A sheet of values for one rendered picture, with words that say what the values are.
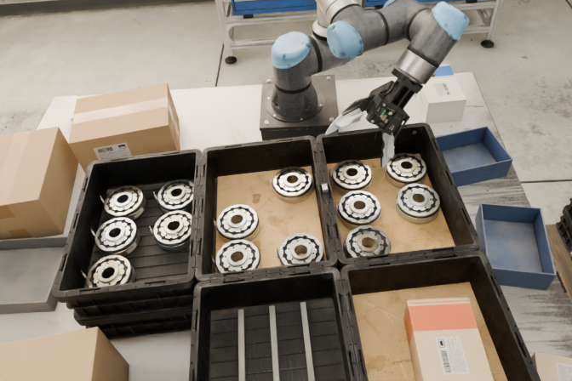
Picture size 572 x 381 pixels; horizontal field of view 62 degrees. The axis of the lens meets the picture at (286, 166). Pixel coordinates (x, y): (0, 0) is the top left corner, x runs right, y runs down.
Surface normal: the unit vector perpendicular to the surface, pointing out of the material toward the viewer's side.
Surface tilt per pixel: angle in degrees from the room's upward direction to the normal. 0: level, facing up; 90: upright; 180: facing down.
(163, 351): 0
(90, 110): 0
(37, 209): 90
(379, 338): 0
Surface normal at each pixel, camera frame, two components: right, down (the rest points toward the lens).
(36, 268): -0.08, -0.68
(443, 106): 0.04, 0.73
